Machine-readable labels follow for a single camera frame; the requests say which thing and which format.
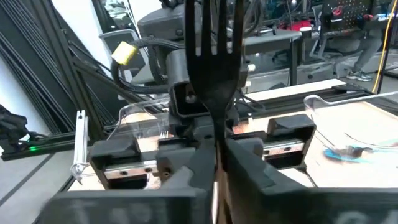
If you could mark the black fork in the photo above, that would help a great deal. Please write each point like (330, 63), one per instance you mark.
(214, 77)

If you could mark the white metal bracket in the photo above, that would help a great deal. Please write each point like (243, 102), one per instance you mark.
(81, 140)

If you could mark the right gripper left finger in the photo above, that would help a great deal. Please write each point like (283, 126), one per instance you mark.
(140, 205)

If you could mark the yellow tape label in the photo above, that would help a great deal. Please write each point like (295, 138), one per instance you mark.
(124, 53)

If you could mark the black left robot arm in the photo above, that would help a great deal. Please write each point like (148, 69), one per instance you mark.
(161, 21)

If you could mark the person's shoe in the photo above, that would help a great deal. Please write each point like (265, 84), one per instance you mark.
(359, 75)

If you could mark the black pegboard panel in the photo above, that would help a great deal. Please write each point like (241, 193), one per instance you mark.
(345, 14)

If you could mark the grey desk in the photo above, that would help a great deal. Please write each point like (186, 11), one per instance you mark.
(267, 39)

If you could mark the person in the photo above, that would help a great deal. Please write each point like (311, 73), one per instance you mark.
(368, 46)

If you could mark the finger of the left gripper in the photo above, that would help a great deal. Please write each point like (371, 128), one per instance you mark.
(252, 144)
(174, 161)

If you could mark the red box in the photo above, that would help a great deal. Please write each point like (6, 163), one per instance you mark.
(293, 25)

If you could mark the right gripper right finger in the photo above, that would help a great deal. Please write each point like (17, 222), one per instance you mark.
(295, 205)

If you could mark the clear plastic bin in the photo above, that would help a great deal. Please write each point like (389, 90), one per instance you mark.
(140, 107)
(314, 102)

